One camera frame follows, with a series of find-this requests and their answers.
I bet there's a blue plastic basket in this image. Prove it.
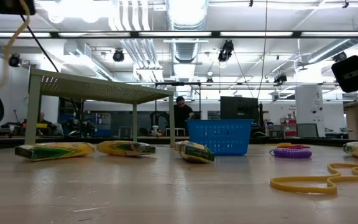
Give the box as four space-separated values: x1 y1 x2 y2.
185 119 255 156

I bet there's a beige cable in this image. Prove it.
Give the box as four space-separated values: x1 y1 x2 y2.
0 0 31 94

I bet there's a purple coil keychain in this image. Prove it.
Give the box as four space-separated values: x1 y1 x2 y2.
268 147 313 159

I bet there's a thin black cable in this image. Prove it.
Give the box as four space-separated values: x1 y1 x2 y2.
19 14 60 73

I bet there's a person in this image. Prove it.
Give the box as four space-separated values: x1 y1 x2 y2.
173 95 195 138
37 111 65 137

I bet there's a white column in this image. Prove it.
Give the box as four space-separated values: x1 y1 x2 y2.
295 85 326 138

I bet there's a green perforated metal shelf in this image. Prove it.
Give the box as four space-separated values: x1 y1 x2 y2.
24 68 176 147

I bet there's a black aluminium table frame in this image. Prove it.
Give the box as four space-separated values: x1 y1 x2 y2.
0 136 358 149

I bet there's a red tool cart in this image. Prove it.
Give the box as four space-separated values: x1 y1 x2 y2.
280 117 298 138

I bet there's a silver ventilation duct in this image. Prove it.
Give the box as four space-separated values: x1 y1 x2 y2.
165 0 210 63

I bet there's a black computer monitor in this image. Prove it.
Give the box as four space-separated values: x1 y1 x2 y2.
219 96 260 121

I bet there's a black beam with light strips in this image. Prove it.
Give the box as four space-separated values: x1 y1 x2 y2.
0 30 358 39

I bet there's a large yellow rubber band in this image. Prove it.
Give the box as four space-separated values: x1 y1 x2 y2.
270 162 358 196

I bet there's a yellow snack bag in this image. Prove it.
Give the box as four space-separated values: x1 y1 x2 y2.
174 140 216 164

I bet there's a red rubber band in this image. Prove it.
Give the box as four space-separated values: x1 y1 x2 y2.
276 144 311 151

